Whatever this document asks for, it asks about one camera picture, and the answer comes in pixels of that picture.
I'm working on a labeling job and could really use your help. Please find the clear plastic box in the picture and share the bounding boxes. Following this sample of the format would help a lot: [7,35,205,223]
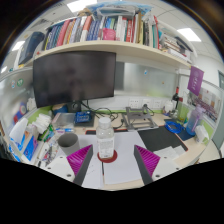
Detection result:
[51,112,77,129]

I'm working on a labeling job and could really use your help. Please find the grey metal laptop stand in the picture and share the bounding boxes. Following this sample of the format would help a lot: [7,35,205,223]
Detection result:
[121,105,159,132]

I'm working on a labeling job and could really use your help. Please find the flat round red coaster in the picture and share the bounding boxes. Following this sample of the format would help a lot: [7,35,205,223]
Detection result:
[96,149,118,164]

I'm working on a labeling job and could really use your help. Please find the purple drinking bottle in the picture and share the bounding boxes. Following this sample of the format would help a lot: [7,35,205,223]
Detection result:
[185,105,204,136]

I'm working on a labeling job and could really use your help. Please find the grey paper cup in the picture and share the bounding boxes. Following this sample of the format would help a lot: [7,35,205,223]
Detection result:
[57,132,81,157]

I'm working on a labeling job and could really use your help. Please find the small blue box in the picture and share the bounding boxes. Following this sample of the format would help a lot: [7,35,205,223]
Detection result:
[74,110,93,126]

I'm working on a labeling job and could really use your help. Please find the coiled blue cable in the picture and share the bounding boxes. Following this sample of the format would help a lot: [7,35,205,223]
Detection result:
[164,119,184,134]

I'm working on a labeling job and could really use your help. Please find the wall shelf with books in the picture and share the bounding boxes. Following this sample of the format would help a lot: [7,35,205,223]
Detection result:
[14,3,198,69]

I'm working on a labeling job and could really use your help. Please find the blue tissue box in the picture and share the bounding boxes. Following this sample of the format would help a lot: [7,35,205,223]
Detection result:
[9,117,38,162]

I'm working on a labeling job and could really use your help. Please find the black computer monitor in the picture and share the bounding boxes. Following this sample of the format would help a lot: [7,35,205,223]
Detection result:
[32,50,117,114]

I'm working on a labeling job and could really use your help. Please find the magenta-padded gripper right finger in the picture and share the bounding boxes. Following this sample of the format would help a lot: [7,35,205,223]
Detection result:
[133,144,184,187]

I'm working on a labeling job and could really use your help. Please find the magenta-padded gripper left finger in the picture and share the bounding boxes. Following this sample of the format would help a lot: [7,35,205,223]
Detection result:
[43,144,95,187]

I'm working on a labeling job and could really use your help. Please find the blank white paper sheet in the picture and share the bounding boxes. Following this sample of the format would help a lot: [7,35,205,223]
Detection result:
[78,130,148,186]

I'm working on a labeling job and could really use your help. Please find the clear plastic water bottle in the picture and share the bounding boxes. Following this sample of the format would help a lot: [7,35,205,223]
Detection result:
[95,116,116,160]

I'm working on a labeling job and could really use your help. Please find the grey door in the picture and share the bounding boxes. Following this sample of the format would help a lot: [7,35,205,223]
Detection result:
[213,69,224,151]

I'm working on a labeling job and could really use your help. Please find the purple hanging banner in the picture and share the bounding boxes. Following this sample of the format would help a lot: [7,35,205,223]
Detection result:
[187,65,205,97]

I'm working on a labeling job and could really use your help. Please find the colourful wall poster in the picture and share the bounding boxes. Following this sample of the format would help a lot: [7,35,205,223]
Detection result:
[196,88,221,123]

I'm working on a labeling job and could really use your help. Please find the stack of white tissues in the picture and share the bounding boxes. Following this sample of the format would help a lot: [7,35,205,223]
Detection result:
[33,113,52,134]

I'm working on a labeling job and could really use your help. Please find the black desk mat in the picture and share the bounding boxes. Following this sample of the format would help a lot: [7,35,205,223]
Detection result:
[137,125,188,153]

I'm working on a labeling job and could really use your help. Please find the black cables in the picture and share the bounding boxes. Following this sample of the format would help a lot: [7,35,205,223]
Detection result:
[81,101,124,129]

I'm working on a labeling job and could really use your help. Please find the small white paper sheet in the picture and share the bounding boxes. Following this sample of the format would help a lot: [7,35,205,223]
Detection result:
[153,145,186,161]

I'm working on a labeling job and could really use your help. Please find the dark wine bottle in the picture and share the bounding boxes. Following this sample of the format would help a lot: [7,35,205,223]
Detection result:
[172,86,180,108]

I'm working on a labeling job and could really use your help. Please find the white paper with handwriting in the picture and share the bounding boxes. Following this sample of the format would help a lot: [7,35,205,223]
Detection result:
[41,133,103,189]

